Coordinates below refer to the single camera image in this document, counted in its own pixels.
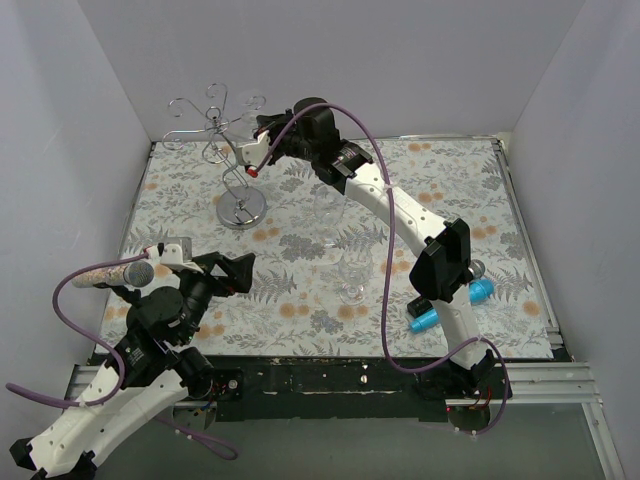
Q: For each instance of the glitter microphone on stand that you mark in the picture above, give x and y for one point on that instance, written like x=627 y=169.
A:
x=136 y=274

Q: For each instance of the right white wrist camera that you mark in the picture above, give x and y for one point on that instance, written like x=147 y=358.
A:
x=249 y=154

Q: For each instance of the floral tablecloth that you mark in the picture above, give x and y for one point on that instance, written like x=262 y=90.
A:
x=294 y=307

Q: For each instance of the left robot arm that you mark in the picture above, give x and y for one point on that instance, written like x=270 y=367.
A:
x=150 y=368

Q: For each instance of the chrome wine glass rack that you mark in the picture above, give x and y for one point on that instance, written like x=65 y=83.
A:
x=240 y=206

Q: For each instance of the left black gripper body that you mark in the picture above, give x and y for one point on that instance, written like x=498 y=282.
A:
x=215 y=276

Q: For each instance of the near wine glass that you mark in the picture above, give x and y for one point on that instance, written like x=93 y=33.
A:
x=355 y=268

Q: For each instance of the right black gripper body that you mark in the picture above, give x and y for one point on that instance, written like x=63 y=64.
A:
x=273 y=126

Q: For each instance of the middle wine glass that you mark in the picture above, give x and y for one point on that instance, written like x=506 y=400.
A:
x=328 y=208

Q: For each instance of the blue toy microphone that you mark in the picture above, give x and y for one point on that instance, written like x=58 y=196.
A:
x=479 y=292

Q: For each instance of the black microphone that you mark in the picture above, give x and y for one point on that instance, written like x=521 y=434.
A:
x=421 y=305

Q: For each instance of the black table front rail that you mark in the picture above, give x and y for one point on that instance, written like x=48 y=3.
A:
x=260 y=388

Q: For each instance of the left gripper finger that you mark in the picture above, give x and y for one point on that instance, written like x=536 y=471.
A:
x=213 y=264
x=238 y=272

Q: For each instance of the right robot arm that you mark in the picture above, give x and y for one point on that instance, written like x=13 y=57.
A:
x=442 y=271

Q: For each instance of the patterned tumbler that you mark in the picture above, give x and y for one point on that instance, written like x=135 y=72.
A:
x=242 y=129

